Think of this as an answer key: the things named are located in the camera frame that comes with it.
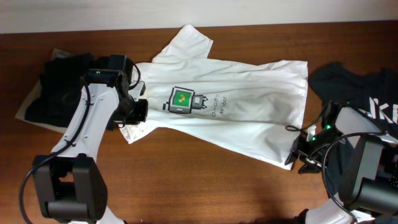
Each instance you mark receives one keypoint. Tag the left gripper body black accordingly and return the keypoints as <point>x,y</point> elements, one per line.
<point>130,111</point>

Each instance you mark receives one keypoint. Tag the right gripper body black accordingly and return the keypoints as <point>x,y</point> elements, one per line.
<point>313,150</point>

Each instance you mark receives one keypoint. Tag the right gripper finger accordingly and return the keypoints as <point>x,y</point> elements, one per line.
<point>310,169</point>
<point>293,153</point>

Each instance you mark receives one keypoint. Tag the white robot print t-shirt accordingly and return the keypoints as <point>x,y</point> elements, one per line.
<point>238,106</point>

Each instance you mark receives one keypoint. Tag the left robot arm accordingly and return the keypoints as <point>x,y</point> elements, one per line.
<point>68,183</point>

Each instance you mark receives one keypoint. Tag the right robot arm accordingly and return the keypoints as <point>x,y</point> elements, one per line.
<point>368,184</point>

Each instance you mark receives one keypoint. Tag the folded black garment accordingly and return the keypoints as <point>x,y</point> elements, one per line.
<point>61,89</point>

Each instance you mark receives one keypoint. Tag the dark t-shirt white lettering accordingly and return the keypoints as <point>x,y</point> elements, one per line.
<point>374,94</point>

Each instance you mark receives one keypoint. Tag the folded beige garment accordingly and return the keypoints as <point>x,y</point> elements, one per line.
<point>35,93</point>

